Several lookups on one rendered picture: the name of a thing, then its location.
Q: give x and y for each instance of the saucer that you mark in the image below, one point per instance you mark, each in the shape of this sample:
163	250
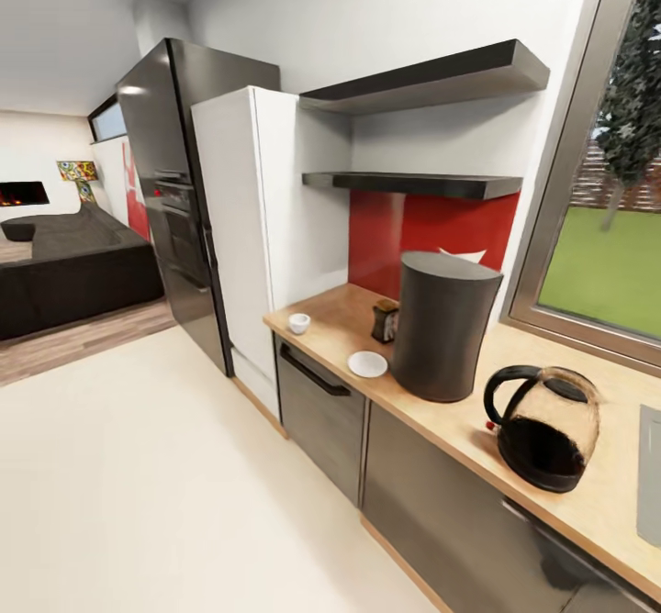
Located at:
368	364

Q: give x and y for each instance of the bottle of coffee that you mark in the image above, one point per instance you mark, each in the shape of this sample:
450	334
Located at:
386	315

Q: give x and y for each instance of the coffee cup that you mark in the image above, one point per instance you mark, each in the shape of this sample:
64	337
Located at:
299	323

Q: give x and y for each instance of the painting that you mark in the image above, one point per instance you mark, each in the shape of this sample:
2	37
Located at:
137	215

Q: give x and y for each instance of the countertop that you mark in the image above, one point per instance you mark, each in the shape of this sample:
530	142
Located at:
598	515

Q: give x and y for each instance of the dishwasher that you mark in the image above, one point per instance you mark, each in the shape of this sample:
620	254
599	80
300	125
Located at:
322	413

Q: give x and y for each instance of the oven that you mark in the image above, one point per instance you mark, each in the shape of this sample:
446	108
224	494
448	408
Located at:
186	228

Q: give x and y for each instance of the electric kettle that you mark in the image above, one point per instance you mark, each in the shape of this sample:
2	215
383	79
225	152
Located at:
551	425

